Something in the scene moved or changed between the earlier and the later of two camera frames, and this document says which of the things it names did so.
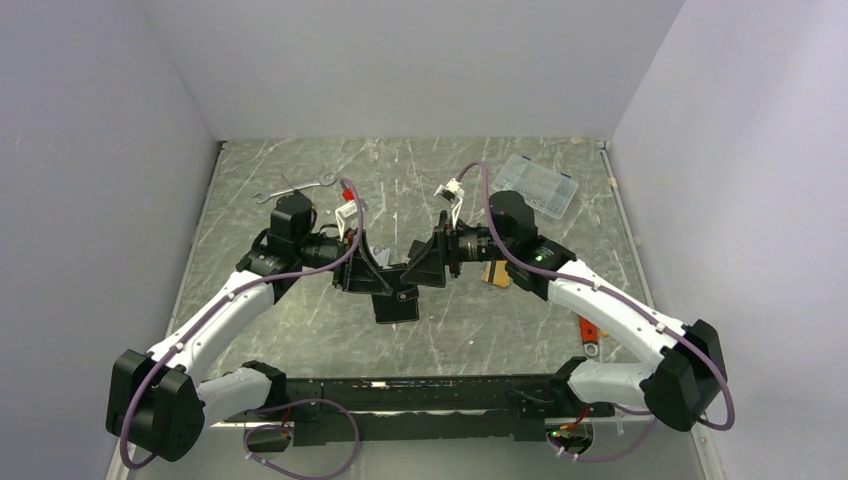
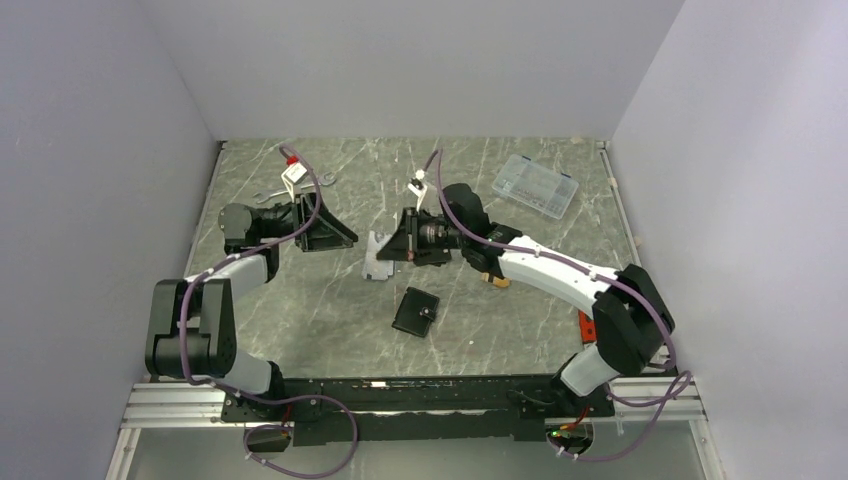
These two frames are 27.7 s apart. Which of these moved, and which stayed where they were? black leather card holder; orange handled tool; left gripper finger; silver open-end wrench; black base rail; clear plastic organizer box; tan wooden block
Moved: left gripper finger; black leather card holder
Stayed: silver open-end wrench; tan wooden block; black base rail; clear plastic organizer box; orange handled tool
